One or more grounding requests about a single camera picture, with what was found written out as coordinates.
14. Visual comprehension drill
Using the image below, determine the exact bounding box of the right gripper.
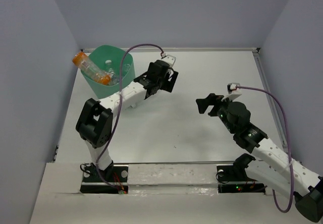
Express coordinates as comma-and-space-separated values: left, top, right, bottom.
196, 92, 237, 134

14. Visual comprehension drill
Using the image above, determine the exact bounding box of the clear unlabeled bottle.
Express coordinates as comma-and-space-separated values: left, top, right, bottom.
105, 60, 116, 74

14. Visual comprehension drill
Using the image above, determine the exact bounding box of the orange label bottle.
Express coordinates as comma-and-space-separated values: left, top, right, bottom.
72, 52, 111, 85

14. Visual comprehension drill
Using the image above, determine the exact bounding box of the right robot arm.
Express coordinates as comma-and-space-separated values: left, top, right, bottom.
196, 93, 322, 223

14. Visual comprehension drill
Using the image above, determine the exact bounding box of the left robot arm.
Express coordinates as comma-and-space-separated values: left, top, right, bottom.
76, 55, 178, 182

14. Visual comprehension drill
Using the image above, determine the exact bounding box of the green plastic bin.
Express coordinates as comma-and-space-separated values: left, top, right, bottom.
81, 45, 135, 99

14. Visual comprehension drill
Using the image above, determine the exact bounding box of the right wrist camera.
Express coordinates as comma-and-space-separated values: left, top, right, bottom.
222, 83, 242, 101

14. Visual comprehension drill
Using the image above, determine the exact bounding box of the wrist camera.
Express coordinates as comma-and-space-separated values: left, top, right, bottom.
222, 83, 242, 101
161, 54, 176, 68

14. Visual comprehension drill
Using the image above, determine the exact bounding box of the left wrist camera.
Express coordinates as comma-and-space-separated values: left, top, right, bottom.
161, 54, 176, 68

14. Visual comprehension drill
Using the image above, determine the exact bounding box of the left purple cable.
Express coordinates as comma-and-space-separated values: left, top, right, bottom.
95, 43, 166, 194

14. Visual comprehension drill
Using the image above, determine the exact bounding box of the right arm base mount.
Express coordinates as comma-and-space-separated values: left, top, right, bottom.
216, 153, 266, 194

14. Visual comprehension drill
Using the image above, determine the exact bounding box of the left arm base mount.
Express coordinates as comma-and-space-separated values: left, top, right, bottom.
80, 163, 129, 194

